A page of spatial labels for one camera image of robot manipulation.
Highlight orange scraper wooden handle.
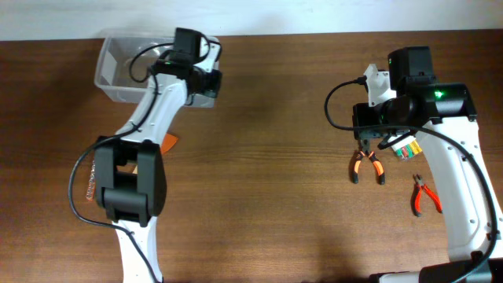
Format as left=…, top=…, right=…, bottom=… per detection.
left=131, top=132, right=180, bottom=175

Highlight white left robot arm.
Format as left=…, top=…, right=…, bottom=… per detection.
left=94, top=28, right=222, bottom=282

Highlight clear case coloured screwdrivers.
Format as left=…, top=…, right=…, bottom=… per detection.
left=389, top=135, right=422, bottom=160

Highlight red handled side cutters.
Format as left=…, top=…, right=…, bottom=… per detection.
left=411, top=175, right=443, bottom=217

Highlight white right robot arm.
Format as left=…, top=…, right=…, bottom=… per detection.
left=353, top=46, right=502, bottom=282

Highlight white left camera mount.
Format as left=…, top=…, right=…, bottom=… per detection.
left=195, top=36, right=222, bottom=73

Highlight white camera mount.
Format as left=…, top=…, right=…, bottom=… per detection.
left=195, top=36, right=222, bottom=73
left=364, top=64, right=397, bottom=107

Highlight orange black needle-nose pliers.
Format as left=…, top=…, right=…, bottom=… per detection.
left=351, top=138, right=387, bottom=186

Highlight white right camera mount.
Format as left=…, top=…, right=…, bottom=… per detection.
left=364, top=64, right=397, bottom=107

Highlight clear plastic container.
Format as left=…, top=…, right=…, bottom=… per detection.
left=94, top=29, right=216, bottom=108

